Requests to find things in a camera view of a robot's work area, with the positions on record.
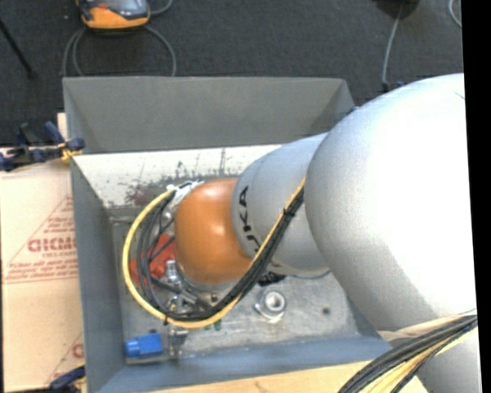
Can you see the red-orange angular object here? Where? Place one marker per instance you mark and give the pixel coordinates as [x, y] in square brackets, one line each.
[163, 253]

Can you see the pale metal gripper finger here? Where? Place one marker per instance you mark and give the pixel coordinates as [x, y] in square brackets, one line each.
[172, 271]
[178, 341]

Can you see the black cylinder on white bracket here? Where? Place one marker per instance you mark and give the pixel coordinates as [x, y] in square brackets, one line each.
[271, 278]

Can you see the clear glass cup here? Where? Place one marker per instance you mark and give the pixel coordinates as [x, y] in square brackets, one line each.
[271, 305]

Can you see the grey metal bin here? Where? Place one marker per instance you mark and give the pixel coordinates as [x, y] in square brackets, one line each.
[192, 116]

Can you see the brown cardboard board, red print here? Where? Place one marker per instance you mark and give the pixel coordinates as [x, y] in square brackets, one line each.
[38, 309]

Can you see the blue block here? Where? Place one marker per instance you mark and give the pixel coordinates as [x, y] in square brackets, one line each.
[143, 345]

